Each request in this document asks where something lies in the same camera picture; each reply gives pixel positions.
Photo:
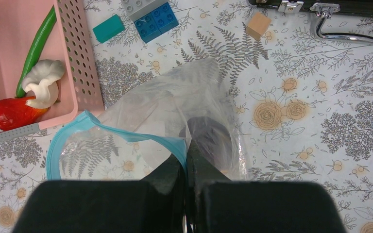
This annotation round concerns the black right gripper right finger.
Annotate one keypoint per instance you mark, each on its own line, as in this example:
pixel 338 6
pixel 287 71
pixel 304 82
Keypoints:
pixel 220 205

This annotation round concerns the clear zip top bag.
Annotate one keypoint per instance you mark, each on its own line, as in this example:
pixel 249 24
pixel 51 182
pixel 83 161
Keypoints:
pixel 135 135

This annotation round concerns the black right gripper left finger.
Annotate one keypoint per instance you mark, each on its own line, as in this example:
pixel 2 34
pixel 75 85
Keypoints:
pixel 154 204

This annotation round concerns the green bean pod toy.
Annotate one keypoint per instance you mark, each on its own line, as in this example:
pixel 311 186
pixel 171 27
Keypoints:
pixel 36 48

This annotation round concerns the black poker chip case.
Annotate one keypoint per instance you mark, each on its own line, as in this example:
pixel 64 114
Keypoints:
pixel 324 10

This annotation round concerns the white mushroom toy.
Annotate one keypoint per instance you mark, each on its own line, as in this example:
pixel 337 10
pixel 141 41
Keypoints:
pixel 41 80

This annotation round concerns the teal small block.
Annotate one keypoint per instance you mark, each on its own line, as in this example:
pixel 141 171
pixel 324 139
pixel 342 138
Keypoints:
pixel 108 29

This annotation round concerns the red pepper toy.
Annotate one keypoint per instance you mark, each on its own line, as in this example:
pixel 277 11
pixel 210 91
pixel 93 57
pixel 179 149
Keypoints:
pixel 14 113

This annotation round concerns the small wooden cube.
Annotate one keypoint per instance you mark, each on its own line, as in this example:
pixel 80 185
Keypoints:
pixel 257 26

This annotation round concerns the blue building brick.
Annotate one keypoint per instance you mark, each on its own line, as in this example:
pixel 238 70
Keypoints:
pixel 156 23

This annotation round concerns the dark mangosteen toy fruit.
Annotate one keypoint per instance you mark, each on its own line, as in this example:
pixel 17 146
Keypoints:
pixel 209 140

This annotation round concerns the pink perforated plastic basket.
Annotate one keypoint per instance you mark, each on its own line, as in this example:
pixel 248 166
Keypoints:
pixel 69 42

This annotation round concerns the grey building brick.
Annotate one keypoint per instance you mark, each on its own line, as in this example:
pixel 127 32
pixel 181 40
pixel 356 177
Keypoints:
pixel 136 9

